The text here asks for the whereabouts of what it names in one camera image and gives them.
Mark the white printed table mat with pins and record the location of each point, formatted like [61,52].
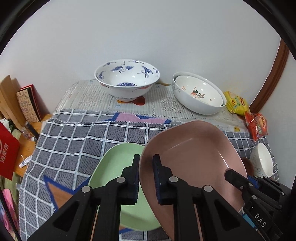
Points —
[159,102]

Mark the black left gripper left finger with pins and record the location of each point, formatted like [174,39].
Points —
[93,213]

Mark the green square plate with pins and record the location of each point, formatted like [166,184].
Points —
[135,217]

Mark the small white bowl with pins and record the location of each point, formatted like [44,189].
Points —
[262,161]

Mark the large white bowl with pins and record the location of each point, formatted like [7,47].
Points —
[191,103]

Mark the patterned red book box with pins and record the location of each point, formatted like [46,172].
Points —
[27,101]

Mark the red chips bag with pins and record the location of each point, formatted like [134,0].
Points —
[256,124]

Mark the brown door frame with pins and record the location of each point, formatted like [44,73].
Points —
[272,79]

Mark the small brown bowl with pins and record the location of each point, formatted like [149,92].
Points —
[248,166]

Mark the blue crane pattern bowl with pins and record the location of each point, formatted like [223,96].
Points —
[126,79]

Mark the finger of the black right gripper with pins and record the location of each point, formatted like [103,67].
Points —
[237,180]

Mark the white bowl with red print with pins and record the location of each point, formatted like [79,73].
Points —
[200,90]

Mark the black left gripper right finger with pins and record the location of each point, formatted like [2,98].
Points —
[199,213]

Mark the red paper bag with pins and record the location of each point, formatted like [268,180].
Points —
[9,151]

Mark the yellow chips bag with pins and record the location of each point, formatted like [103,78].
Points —
[236,104]

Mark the pink square plate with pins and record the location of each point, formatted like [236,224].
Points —
[197,152]

